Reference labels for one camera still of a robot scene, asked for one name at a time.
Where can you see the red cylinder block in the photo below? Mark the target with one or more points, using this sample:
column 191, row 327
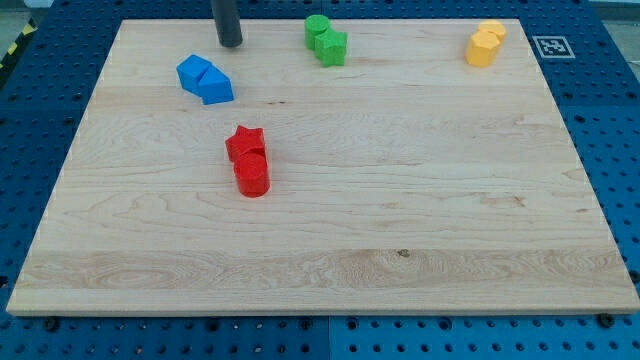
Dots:
column 252, row 174

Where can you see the red star block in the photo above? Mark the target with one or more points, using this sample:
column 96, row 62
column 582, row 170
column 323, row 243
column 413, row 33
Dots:
column 245, row 140

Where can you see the light wooden board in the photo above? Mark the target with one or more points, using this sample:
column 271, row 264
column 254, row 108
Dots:
column 405, row 182

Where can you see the green star block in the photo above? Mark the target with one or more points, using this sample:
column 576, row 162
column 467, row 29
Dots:
column 330, row 47

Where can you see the blue pentagon block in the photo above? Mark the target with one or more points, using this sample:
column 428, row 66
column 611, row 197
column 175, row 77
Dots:
column 215, row 87

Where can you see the green cylinder block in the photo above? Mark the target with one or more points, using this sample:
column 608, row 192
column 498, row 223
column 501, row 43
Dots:
column 314, row 25

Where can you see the blue cube block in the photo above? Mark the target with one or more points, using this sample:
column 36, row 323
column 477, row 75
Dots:
column 190, row 71

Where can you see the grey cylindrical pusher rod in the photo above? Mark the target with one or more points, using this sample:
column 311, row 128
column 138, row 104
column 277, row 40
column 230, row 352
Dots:
column 227, row 22

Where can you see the yellow hexagon block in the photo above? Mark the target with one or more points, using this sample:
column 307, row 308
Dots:
column 482, row 49

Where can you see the yellow cylinder block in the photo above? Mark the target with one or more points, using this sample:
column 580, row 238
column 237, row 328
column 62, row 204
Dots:
column 494, row 27

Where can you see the white fiducial marker tag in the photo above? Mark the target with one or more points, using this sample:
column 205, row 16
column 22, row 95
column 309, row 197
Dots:
column 553, row 47

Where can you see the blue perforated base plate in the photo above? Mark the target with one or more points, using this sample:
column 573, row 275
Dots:
column 57, row 67

